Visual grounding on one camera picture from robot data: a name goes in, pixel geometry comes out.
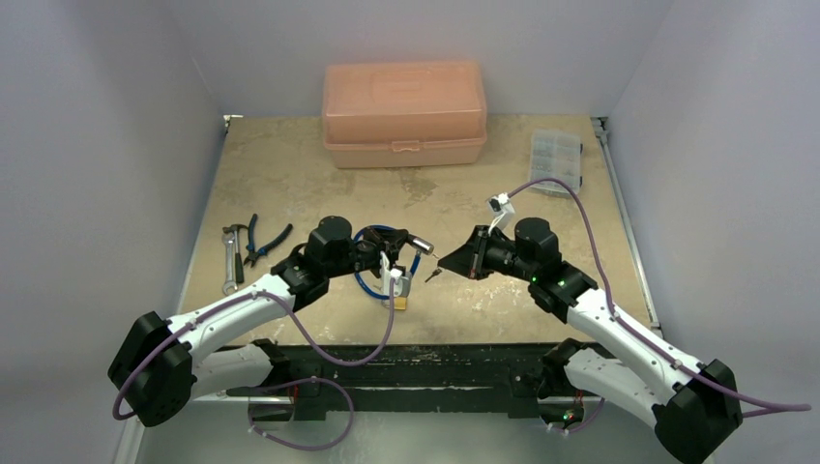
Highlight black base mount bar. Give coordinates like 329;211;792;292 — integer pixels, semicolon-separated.
204;342;616;422

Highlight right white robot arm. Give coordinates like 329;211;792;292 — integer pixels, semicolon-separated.
438;217;743;463

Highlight clear plastic organizer box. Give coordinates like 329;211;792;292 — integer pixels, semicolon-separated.
529;129;583;194

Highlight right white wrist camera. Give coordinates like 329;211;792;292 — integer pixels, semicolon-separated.
486;192;515;232

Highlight blue cable lock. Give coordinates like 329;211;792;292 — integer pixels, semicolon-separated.
353;224;435;304

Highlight small silver keys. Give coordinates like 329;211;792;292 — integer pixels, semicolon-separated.
424;253;443;283

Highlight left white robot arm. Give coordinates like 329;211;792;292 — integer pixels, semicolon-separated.
107;216;416;426

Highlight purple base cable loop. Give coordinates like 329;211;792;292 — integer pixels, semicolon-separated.
247;376;356;451

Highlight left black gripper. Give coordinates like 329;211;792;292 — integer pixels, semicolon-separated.
325;227;406;280

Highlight pink plastic toolbox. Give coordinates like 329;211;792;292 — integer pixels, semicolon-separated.
322;61;487;169

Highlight silver wrench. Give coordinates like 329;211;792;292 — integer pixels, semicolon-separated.
221;231;238;296

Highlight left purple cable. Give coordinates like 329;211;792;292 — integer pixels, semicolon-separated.
112;275;398;422

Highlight blue handled pliers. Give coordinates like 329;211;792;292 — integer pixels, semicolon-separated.
242;214;295;269

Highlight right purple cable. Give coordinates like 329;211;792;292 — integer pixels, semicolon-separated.
506;178;812;421

